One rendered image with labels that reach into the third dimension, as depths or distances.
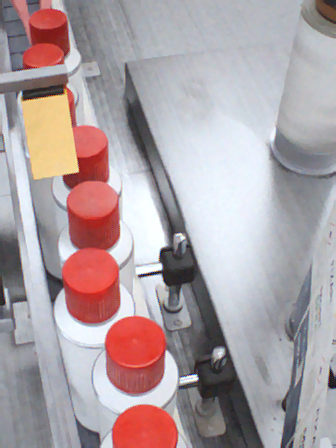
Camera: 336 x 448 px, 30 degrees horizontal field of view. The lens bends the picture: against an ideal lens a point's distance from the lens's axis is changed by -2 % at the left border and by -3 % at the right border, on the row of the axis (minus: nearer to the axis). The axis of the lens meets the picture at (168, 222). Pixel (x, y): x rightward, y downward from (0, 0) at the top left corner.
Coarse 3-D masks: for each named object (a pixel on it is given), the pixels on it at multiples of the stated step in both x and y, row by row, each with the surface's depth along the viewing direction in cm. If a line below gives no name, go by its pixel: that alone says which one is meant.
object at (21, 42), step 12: (36, 0) 89; (12, 12) 87; (12, 24) 85; (12, 36) 83; (24, 36) 83; (12, 48) 82; (24, 48) 82; (12, 60) 80; (48, 276) 60; (48, 288) 59; (60, 288) 59; (60, 348) 55; (84, 432) 51; (84, 444) 50; (96, 444) 50
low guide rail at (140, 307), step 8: (56, 0) 83; (56, 8) 82; (88, 104) 70; (88, 112) 69; (88, 120) 68; (136, 280) 56; (136, 288) 55; (136, 296) 55; (136, 304) 54; (144, 304) 55; (136, 312) 54; (144, 312) 54; (176, 408) 49; (176, 416) 48; (176, 424) 48
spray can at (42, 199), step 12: (72, 96) 45; (72, 108) 45; (72, 120) 46; (24, 144) 48; (36, 180) 49; (48, 180) 48; (36, 192) 50; (48, 192) 50; (36, 204) 52; (48, 204) 51; (36, 216) 54; (48, 216) 52; (48, 228) 53; (48, 240) 55; (48, 252) 57; (48, 264) 58; (60, 264) 57; (60, 276) 59
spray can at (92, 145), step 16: (80, 128) 43; (96, 128) 43; (80, 144) 42; (96, 144) 42; (80, 160) 42; (96, 160) 42; (64, 176) 44; (80, 176) 43; (96, 176) 43; (112, 176) 46; (64, 192) 45; (64, 208) 45; (64, 224) 46
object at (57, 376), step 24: (0, 0) 74; (0, 24) 71; (0, 48) 68; (24, 168) 57; (24, 192) 55; (24, 216) 54; (48, 312) 48; (48, 336) 47; (48, 360) 46; (72, 408) 44; (72, 432) 42
